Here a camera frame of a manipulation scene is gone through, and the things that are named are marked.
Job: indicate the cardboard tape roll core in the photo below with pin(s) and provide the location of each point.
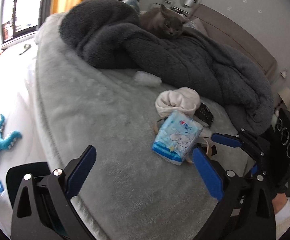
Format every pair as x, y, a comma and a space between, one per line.
203, 139

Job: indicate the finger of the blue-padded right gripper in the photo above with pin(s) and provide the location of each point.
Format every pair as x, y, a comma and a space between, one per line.
227, 140

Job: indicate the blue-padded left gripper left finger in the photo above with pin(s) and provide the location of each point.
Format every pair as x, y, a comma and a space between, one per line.
40, 199

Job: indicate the white rolled sock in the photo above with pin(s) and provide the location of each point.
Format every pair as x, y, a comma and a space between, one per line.
184, 100

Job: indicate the white crumpled tissue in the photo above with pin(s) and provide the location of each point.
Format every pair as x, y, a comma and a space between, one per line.
147, 79

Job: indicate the right hand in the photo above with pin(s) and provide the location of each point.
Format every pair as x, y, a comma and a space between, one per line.
279, 202

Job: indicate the white sweater cuff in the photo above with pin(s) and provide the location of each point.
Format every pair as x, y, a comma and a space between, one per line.
282, 219

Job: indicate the window frame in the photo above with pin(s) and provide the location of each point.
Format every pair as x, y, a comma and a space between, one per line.
18, 17

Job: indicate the light grey bed cover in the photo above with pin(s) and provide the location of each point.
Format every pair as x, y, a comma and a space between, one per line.
131, 192

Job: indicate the dark grey fleece blanket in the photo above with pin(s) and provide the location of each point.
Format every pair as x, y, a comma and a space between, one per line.
107, 34

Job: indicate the black snack wrapper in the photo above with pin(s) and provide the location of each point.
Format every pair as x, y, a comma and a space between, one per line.
204, 114

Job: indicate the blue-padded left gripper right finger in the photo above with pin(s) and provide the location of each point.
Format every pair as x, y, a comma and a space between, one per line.
244, 209

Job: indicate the grey cat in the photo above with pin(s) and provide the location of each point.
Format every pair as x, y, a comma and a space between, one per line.
163, 22

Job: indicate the blue tissue pack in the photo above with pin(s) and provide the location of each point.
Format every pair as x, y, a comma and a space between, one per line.
176, 137

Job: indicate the beige headboard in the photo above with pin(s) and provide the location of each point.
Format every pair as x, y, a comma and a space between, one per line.
225, 31

